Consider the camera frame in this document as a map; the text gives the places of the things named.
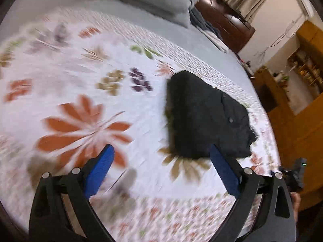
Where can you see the tall wooden cabinet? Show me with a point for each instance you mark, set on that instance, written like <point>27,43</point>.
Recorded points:
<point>310,63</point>

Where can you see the dark wooden headboard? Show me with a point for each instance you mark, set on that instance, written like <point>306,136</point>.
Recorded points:
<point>227,22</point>

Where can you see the grey pillow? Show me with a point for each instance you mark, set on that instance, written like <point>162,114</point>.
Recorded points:
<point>156,0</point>

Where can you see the wooden desk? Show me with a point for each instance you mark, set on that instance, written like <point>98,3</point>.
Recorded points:
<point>272,90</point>

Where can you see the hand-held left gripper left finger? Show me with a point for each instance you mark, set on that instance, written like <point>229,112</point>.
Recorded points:
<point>99,171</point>

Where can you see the person's right hand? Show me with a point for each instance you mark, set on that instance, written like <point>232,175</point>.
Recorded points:
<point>295,204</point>

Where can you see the floral quilted blanket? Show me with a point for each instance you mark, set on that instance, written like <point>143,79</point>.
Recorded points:
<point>75,80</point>

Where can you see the white cloth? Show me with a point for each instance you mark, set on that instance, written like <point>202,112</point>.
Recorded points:
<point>218,44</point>

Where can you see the black pants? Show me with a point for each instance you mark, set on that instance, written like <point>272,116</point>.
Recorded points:
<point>201,116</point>

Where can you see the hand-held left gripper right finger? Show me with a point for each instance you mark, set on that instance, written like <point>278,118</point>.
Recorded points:
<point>224,171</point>

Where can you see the blue-grey clothing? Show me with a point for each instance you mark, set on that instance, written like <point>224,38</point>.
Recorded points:
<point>201,22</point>

